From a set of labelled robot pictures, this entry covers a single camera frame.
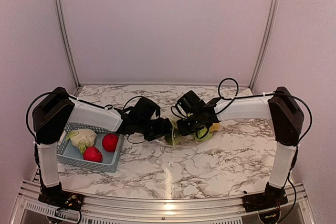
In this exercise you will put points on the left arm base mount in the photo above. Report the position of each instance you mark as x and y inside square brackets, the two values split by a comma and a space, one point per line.
[56, 196]

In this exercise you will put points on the light blue plastic basket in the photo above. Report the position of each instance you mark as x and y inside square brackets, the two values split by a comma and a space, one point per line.
[68, 154]

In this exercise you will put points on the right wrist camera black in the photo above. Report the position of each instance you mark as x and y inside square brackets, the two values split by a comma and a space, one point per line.
[190, 103]

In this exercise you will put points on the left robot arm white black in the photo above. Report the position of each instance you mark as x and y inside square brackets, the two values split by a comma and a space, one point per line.
[56, 108]

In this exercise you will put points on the right aluminium frame post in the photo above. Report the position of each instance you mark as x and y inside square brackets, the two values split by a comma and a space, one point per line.
[271, 17]

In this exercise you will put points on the red fake apple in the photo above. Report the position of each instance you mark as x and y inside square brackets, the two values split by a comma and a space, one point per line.
[109, 142]
[92, 154]

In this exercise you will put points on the green fake lettuce leaf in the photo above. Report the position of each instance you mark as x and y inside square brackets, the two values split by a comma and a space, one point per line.
[203, 135]

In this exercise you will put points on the white green fake cabbage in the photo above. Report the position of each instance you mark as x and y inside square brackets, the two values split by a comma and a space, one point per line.
[82, 139]

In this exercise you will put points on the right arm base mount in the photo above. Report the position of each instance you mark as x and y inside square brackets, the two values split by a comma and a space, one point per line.
[272, 197]

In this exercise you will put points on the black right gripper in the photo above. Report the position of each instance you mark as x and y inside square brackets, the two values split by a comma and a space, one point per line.
[182, 130]

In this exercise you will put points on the aluminium frame post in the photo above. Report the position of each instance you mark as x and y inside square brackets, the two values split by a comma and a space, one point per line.
[66, 43]
[271, 17]

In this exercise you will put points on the left aluminium frame post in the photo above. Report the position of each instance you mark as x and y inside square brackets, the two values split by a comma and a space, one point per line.
[66, 43]

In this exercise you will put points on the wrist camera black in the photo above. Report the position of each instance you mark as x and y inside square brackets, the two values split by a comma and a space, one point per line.
[190, 103]
[143, 110]

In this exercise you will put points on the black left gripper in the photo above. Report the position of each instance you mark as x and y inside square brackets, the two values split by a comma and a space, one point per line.
[164, 129]

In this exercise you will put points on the clear zip top bag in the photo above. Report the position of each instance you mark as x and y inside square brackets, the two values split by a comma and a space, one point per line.
[186, 141]

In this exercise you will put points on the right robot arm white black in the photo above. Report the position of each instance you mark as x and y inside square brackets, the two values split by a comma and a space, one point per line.
[280, 108]

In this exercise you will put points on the yellow fake fruit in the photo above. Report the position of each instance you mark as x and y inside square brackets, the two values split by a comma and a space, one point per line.
[215, 127]

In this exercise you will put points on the front aluminium rail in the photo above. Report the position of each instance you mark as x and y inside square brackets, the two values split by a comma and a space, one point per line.
[104, 209]

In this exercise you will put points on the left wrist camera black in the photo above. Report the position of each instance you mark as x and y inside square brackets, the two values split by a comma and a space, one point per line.
[143, 110]

